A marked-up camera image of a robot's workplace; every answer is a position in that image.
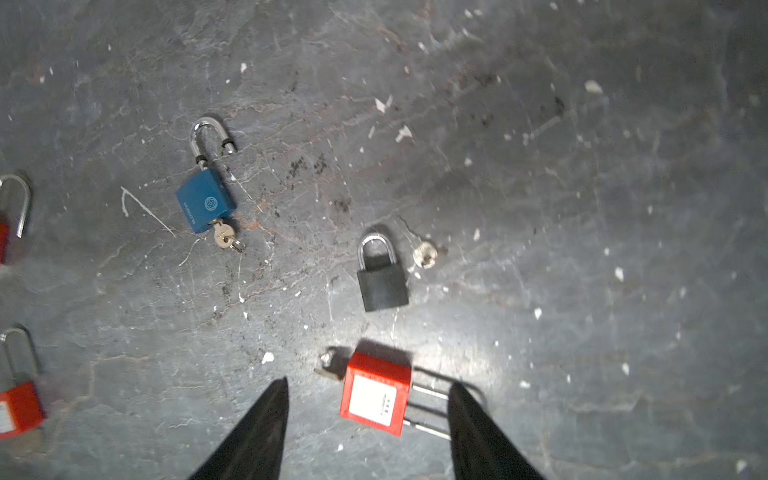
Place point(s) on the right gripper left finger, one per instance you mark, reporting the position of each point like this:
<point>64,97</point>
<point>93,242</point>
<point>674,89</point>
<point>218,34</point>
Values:
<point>254,448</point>

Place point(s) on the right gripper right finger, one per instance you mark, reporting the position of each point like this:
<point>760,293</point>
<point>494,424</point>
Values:
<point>479,449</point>

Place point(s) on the red padlock long shackle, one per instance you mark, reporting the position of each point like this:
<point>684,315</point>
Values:
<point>376,391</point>

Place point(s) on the black padlock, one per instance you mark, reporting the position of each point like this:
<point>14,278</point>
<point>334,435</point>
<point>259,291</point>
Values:
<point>384,286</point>

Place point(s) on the silver key with ring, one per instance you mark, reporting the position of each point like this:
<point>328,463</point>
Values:
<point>425,253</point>

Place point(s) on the red padlock near left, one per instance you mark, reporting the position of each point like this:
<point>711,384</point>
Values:
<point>21,407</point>

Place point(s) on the blue padlock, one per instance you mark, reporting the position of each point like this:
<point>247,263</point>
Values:
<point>203,198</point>

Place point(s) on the red padlock far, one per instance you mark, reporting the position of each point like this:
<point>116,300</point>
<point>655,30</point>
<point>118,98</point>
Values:
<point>13,224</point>

